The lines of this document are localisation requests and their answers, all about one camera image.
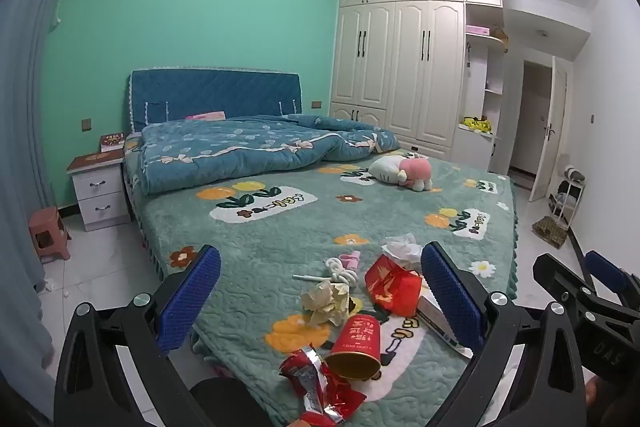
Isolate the white crumpled plastic bag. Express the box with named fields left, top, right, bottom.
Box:
left=382, top=233, right=423, bottom=269

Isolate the cream wardrobe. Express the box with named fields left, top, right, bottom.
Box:
left=329, top=0, right=508, bottom=175

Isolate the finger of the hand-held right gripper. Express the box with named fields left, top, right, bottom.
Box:
left=584, top=251, right=640, bottom=303
left=532, top=254, right=606, bottom=308

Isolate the red paper packet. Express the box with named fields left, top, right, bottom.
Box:
left=364, top=254, right=425, bottom=315

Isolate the green floral blanket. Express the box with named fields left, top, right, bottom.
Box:
left=122, top=132, right=521, bottom=413

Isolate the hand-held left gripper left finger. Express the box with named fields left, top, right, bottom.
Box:
left=54, top=244, right=223, bottom=427

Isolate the red paper cup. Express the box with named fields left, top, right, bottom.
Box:
left=324, top=313, right=382, bottom=380

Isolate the blue floral quilt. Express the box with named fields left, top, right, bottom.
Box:
left=141, top=113, right=401, bottom=196

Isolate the dark round object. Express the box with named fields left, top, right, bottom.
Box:
left=191, top=377, right=251, bottom=427

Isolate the red foil wrapper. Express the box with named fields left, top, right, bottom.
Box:
left=278, top=343, right=368, bottom=426

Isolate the white carton box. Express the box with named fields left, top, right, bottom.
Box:
left=416, top=284, right=473, bottom=358

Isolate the brown woven mat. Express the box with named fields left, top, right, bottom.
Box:
left=531, top=216, right=571, bottom=250

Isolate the white door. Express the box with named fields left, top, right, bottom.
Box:
left=529, top=56, right=571, bottom=202

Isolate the white rope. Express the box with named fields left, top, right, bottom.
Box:
left=292, top=257, right=358, bottom=290

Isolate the cream paper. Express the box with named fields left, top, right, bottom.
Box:
left=301, top=279, right=351, bottom=325

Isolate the grey-blue curtain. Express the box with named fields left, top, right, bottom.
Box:
left=0, top=0, right=93, bottom=413

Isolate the white nightstand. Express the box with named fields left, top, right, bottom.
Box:
left=67, top=152, right=132, bottom=233

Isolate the white and pink plush toy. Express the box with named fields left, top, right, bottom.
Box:
left=369, top=154, right=433, bottom=192

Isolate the white storage rack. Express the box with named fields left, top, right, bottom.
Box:
left=547, top=164, right=586, bottom=233

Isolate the red book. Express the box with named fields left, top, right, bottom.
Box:
left=100, top=132, right=126, bottom=154

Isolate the pink plastic stool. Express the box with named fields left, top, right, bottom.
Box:
left=27, top=206, right=72, bottom=264

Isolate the yellow bag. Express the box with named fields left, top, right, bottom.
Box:
left=461, top=116, right=493, bottom=135

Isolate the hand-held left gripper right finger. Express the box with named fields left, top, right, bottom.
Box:
left=420, top=242, right=593, bottom=427

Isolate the blue quilted headboard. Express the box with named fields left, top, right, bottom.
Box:
left=127, top=68, right=304, bottom=128

